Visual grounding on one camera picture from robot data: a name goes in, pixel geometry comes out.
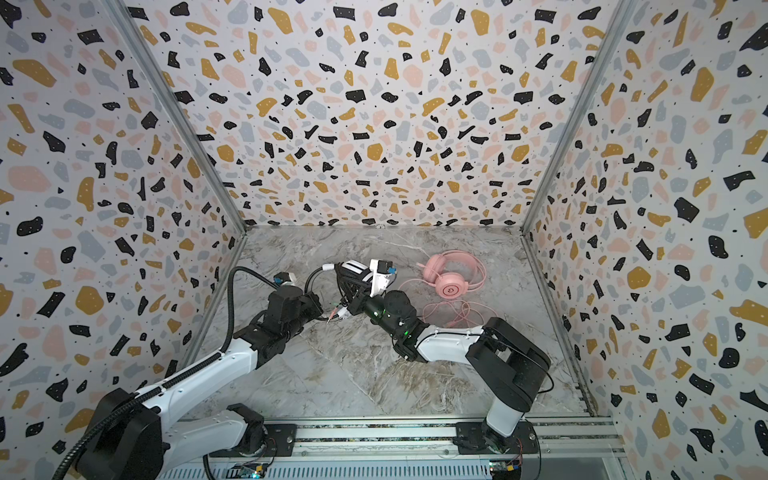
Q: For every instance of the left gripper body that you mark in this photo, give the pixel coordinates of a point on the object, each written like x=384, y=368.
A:
x=309, y=310

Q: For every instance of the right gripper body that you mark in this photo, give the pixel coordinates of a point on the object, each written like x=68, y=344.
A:
x=348, y=282

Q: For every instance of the white black headphones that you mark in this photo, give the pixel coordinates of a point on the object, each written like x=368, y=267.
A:
x=353, y=280

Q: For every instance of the pink headphones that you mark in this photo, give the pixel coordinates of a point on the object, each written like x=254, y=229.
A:
x=451, y=285

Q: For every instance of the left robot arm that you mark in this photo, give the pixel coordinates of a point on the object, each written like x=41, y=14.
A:
x=144, y=434

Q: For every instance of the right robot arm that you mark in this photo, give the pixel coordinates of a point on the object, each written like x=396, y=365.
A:
x=510, y=365

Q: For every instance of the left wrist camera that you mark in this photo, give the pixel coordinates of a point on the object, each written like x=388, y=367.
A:
x=285, y=279

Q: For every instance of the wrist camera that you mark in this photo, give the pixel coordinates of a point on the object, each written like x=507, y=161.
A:
x=383, y=274
x=285, y=279

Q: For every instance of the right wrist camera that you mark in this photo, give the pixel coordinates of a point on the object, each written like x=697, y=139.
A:
x=383, y=274

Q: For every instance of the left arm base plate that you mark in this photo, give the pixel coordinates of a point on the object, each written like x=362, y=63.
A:
x=266, y=441

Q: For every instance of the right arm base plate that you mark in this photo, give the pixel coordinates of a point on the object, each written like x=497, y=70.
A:
x=479, y=438

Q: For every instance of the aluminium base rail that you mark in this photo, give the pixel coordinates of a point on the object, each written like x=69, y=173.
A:
x=422, y=448

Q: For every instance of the left corner aluminium post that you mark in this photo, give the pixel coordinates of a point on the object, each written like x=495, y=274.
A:
x=121, y=18

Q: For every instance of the corner aluminium post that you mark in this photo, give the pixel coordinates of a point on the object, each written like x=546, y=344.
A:
x=121, y=18
x=615, y=28

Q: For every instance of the right corner aluminium post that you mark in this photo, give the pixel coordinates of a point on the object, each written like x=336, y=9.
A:
x=615, y=28

